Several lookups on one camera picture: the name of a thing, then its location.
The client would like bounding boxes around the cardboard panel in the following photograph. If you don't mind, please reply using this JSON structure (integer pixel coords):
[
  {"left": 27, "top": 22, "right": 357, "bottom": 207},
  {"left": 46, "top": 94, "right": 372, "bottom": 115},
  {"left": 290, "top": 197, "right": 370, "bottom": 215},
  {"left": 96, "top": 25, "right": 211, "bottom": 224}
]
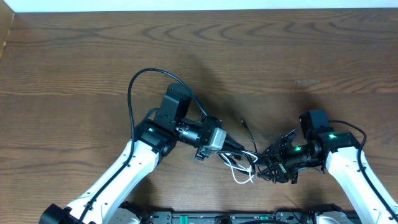
[{"left": 0, "top": 0, "right": 15, "bottom": 58}]

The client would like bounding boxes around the black usb cable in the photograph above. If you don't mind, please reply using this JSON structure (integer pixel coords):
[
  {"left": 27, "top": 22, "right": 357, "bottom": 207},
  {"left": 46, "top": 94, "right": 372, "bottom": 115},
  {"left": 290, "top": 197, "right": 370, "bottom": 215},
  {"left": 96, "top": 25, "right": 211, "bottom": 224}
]
[{"left": 217, "top": 119, "right": 280, "bottom": 181}]

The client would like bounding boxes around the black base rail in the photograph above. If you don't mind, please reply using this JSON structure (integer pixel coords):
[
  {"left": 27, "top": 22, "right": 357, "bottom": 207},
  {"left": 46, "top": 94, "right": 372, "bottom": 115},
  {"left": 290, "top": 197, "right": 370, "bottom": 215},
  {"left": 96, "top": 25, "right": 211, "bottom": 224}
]
[{"left": 120, "top": 202, "right": 361, "bottom": 224}]

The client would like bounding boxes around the white usb cable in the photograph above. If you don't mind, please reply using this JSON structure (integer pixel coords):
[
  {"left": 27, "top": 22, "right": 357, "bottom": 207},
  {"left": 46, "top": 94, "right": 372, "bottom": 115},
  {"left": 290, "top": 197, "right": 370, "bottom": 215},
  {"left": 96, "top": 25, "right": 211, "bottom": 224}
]
[{"left": 217, "top": 150, "right": 259, "bottom": 185}]

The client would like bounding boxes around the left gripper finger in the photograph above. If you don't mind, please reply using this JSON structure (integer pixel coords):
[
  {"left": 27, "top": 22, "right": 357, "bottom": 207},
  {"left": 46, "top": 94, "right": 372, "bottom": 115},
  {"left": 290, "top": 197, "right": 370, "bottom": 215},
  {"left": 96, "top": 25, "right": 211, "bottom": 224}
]
[
  {"left": 217, "top": 149, "right": 245, "bottom": 155},
  {"left": 224, "top": 134, "right": 244, "bottom": 150}
]

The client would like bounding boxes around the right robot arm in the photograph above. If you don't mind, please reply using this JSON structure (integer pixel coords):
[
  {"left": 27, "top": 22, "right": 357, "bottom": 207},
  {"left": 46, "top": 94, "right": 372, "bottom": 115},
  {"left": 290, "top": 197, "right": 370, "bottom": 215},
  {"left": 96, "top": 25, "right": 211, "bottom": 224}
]
[{"left": 258, "top": 110, "right": 397, "bottom": 223}]

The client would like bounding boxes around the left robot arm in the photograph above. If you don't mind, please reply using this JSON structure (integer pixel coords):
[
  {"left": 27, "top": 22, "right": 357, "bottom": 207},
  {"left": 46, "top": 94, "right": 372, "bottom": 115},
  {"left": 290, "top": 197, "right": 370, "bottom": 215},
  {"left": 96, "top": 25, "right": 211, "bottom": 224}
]
[{"left": 39, "top": 83, "right": 244, "bottom": 224}]

